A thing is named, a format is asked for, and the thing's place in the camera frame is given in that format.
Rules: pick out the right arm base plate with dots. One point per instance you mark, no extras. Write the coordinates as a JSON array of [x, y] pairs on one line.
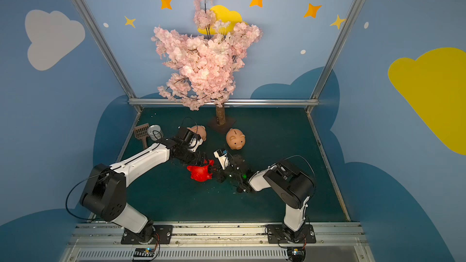
[[280, 234]]

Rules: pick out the right controller board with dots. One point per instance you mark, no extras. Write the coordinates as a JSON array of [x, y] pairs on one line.
[[295, 254]]

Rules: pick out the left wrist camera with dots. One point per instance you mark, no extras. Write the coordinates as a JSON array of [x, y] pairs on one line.
[[189, 139]]

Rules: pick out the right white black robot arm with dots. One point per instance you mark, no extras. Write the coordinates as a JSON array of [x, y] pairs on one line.
[[294, 187]]

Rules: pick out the brown toy scoop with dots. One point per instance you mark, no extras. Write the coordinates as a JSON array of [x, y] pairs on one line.
[[141, 133]]

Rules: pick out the red piggy bank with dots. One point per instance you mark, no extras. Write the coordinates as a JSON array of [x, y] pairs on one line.
[[201, 173]]

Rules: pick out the small metal can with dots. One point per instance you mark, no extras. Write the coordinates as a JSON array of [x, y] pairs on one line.
[[155, 132]]

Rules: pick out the left controller board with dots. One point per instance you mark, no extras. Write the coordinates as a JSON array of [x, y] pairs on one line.
[[144, 254]]

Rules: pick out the pink piggy bank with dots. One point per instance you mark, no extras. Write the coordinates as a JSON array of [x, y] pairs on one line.
[[200, 130], [235, 139]]

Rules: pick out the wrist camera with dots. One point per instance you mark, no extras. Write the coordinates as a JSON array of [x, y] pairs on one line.
[[189, 139], [222, 156]]

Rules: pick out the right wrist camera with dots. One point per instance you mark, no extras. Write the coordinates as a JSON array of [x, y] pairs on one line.
[[222, 156]]

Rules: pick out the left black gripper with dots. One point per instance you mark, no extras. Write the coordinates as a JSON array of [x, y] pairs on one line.
[[187, 156]]

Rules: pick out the controller board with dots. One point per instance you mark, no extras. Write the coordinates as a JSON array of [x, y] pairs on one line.
[[144, 254], [295, 254]]

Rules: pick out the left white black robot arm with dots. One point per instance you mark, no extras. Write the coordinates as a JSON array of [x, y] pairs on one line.
[[105, 192]]

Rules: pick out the pink cherry blossom tree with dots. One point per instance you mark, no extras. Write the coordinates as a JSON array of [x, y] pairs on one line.
[[204, 65]]

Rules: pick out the aluminium mounting rail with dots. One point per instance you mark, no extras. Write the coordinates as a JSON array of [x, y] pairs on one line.
[[219, 242]]

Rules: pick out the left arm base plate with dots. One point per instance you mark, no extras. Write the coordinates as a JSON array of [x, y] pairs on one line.
[[164, 233]]

